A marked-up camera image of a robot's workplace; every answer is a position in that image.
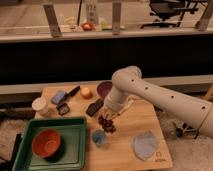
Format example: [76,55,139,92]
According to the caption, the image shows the green plastic tray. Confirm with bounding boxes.
[12,117,87,171]

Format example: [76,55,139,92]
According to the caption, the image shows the blue plastic cup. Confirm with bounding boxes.
[92,130,106,146]

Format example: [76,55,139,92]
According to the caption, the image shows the black office chair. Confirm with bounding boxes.
[142,0,208,28]

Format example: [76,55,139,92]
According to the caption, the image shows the black handled brush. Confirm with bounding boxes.
[63,86,80,101]

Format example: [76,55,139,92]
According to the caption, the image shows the orange bowl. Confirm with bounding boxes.
[31,129,61,158]

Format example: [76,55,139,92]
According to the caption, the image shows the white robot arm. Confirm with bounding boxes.
[104,66,213,139]

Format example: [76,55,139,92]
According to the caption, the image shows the black rectangular block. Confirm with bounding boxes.
[86,99,104,117]

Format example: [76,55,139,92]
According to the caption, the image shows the black stand beside table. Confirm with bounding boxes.
[175,123,199,138]

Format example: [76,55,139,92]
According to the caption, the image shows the light blue cloth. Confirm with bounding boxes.
[132,131,159,161]

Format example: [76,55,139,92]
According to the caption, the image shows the white lidded cup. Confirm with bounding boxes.
[32,97,49,116]

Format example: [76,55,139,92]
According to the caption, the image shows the orange fruit in background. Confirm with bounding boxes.
[81,22,93,31]

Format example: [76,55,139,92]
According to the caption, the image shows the blue sponge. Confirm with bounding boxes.
[51,91,65,105]

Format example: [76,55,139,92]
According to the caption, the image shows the purple bowl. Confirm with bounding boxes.
[97,81,112,99]

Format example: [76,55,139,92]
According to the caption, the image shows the dark red grape bunch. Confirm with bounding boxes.
[98,116,116,133]

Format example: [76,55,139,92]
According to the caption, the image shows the small black box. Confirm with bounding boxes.
[56,103,70,115]

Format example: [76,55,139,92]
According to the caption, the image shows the orange round fruit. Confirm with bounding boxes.
[80,87,92,99]

